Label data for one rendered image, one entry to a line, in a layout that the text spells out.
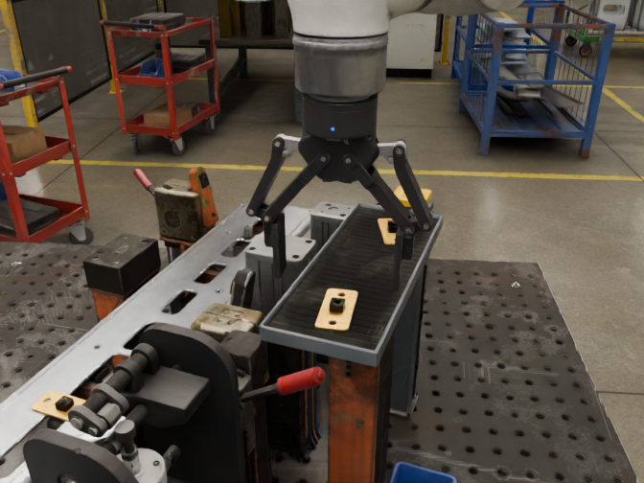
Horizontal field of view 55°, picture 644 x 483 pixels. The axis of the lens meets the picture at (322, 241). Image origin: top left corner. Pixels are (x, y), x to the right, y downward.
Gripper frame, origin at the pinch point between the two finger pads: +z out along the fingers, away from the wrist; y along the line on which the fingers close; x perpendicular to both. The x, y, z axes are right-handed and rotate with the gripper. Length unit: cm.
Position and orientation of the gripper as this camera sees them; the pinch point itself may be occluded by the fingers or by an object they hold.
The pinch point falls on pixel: (337, 269)
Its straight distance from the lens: 70.4
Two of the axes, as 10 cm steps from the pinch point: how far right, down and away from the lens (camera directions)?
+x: -2.0, 4.5, -8.7
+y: -9.8, -0.9, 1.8
